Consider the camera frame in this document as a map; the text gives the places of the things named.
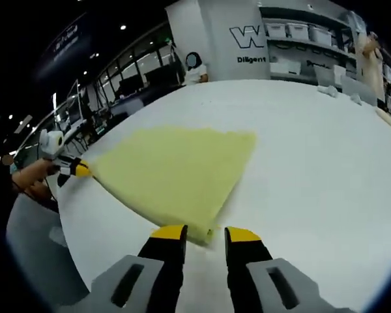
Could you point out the round ceiling spotlights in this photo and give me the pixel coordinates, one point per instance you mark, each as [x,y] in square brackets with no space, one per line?
[123,27]

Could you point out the person's left hand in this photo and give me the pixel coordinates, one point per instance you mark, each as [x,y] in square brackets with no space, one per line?
[45,170]

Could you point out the small white cardboard box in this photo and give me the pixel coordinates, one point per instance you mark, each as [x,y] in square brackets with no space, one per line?
[340,71]

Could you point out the grey laptop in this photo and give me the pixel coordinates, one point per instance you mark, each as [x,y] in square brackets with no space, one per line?
[358,89]

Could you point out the white crumpled cloth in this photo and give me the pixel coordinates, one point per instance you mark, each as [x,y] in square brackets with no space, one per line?
[328,91]
[356,99]

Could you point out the rectangular ceiling light panel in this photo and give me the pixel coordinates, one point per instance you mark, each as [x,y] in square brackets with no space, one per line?
[23,123]

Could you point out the black computer monitor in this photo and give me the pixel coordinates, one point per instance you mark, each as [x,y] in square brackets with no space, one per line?
[158,77]
[129,87]

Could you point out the beige shirt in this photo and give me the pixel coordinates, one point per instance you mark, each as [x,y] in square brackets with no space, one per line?
[371,71]

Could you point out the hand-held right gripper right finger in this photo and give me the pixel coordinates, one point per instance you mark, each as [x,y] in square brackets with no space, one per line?
[247,261]

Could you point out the dark office desk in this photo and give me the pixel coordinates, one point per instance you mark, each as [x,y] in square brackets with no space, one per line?
[140,104]

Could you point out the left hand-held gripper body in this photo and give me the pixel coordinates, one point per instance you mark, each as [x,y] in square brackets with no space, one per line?
[52,141]

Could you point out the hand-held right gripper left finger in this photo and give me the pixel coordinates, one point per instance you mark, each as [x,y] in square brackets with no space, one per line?
[166,261]

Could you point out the large white cardboard box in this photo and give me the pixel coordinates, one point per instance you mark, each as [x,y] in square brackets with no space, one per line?
[285,68]

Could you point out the large display screen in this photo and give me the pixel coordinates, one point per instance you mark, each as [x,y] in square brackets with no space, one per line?
[74,112]

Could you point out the beige soft roll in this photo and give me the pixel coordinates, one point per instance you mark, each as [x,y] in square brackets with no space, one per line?
[388,119]

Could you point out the grey metal storage shelf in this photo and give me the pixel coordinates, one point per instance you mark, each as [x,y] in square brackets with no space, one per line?
[296,40]

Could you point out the dark hanging banner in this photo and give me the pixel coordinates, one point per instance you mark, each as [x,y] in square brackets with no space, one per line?
[68,45]

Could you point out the yellow blue grey garment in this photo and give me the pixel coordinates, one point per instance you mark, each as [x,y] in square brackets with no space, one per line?
[169,176]

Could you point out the row of white storage bins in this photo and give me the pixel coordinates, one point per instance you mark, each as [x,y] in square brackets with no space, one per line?
[296,30]

